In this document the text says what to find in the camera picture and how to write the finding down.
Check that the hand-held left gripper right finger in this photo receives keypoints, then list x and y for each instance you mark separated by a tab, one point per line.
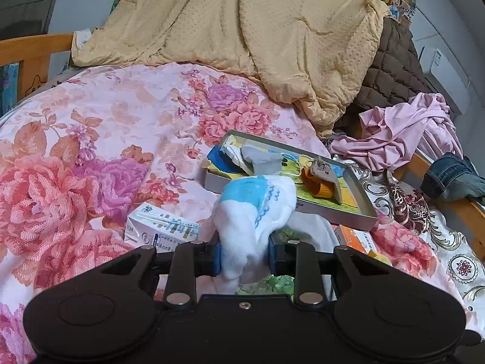
272	254

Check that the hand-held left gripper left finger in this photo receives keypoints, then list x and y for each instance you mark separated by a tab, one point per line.
216	259

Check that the white and blue sock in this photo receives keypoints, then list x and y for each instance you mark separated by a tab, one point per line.
250	216

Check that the orange plastic cup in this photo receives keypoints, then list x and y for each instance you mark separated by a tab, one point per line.
314	185

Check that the grey box with frog painting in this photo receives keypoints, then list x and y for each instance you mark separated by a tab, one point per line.
348	201

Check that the grey sock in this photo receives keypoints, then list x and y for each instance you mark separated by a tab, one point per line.
261	159

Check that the white milk carton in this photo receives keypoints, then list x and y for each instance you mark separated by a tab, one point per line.
163	227

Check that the orange and white box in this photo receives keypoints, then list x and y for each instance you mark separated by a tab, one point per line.
356	240

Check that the white and gold patterned sheet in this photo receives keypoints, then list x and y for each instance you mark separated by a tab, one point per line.
416	216

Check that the pink garment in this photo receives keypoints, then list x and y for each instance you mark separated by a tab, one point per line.
398	129

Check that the pink floral bedsheet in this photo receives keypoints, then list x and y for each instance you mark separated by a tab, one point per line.
94	129

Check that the blue denim jeans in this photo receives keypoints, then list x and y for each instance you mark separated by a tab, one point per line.
451	178

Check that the brown quilted blanket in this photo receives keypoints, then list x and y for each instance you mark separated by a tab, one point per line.
394	68

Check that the yellow dotted quilt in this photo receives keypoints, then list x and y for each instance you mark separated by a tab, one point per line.
227	26

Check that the white air conditioner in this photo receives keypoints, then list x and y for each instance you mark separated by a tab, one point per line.
447	76

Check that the grey wall picture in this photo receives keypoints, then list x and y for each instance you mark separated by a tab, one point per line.
26	11

